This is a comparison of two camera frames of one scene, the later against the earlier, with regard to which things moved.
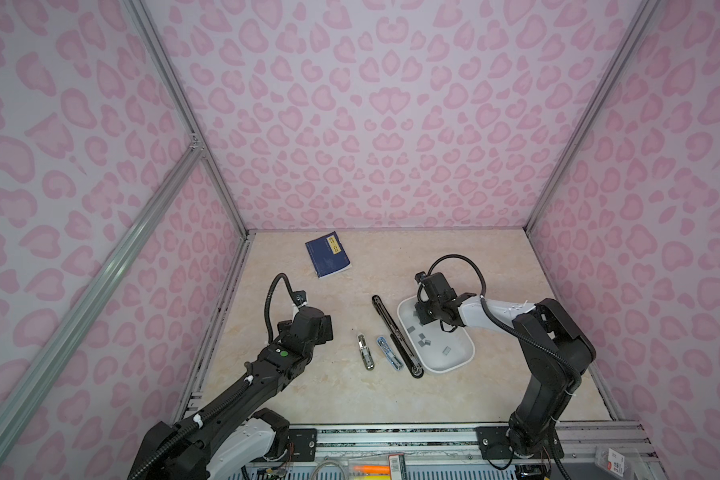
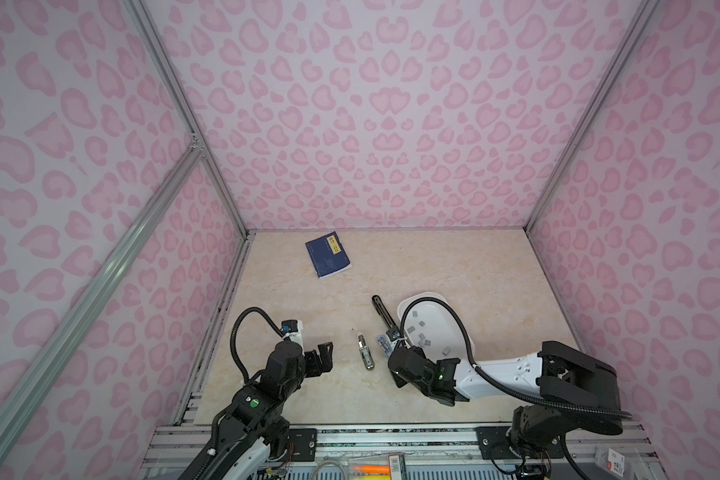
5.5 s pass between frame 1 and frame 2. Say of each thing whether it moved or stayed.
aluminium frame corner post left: stayed
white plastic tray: stayed
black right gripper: moved
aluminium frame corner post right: stayed
